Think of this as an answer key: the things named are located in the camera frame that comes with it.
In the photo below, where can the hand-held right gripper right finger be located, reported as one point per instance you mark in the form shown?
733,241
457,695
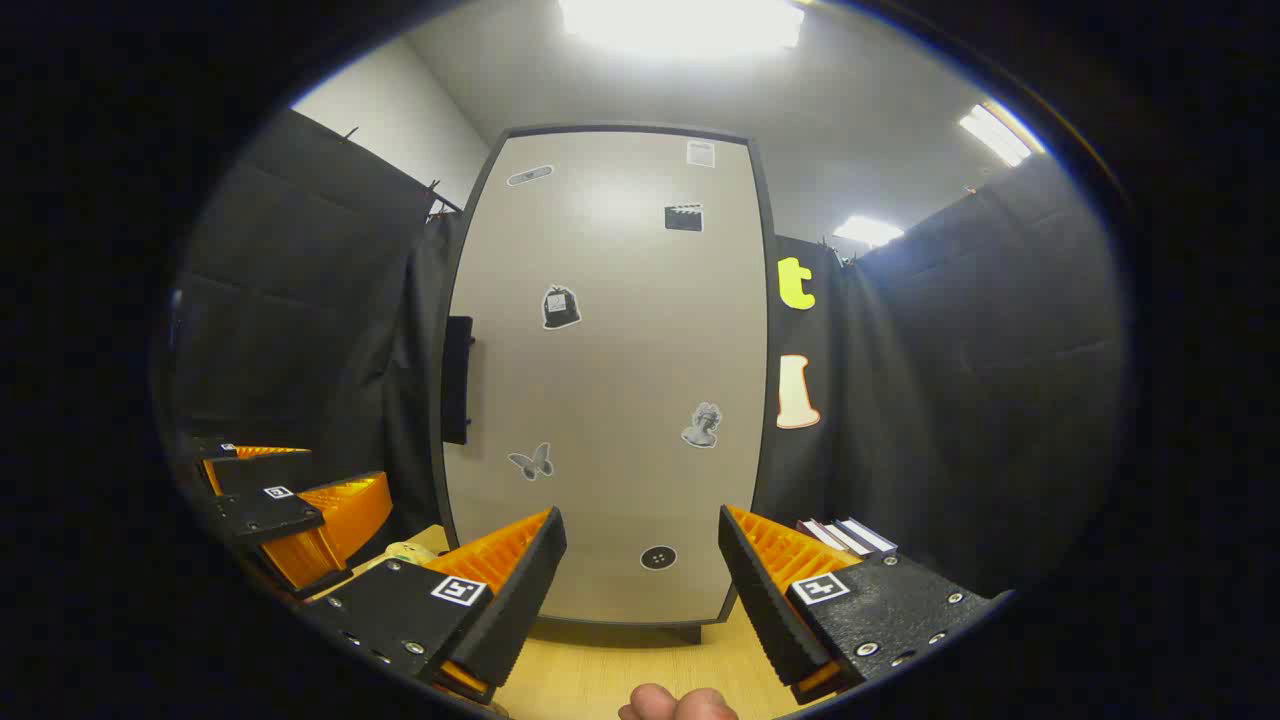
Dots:
750,590

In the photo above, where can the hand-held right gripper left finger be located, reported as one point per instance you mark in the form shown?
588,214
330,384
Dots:
530,590

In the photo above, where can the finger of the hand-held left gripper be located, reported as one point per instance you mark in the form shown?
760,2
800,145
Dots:
270,518
260,472

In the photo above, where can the dark grey cabinet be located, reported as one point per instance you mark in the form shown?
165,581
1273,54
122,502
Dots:
690,633

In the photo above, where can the black backdrop cloth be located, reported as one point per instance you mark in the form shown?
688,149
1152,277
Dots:
300,300

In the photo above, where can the small ceiling light panel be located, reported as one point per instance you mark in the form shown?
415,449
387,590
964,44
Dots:
868,231

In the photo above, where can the long ceiling light strip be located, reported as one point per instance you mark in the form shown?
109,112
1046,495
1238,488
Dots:
995,133

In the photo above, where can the large ceiling light panel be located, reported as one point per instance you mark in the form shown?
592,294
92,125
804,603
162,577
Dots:
680,25

